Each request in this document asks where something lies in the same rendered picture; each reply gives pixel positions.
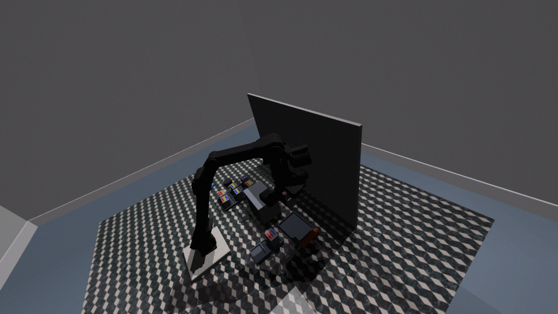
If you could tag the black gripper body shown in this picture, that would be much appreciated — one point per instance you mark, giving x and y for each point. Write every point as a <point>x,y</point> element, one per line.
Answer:
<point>271,197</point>

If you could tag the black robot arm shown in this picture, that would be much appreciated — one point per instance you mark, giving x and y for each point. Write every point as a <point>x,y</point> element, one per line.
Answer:
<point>273,150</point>

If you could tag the black flat panel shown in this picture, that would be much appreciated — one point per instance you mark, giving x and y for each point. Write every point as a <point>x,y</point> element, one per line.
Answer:
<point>334,146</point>

